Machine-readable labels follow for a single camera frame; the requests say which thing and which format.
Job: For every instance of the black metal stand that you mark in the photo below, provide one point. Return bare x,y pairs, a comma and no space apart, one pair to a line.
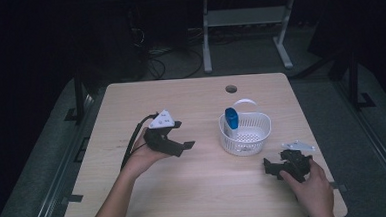
353,80
79,94

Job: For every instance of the white bottle with blue cap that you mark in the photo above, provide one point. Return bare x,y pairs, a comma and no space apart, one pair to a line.
231,118

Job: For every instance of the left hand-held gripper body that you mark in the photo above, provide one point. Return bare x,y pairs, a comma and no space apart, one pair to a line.
162,140

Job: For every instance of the person's right hand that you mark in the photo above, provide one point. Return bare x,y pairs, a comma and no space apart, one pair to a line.
314,192

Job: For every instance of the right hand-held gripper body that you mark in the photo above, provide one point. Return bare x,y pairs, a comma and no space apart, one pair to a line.
297,166

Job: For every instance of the metal floor rail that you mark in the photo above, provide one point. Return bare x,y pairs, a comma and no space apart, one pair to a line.
56,175
376,145

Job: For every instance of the white metal desk frame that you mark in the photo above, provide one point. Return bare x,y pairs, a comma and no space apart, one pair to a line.
246,16

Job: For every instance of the white plastic basket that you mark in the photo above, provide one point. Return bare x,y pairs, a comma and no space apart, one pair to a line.
252,135

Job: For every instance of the person's left hand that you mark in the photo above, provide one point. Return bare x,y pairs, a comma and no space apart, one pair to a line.
140,159

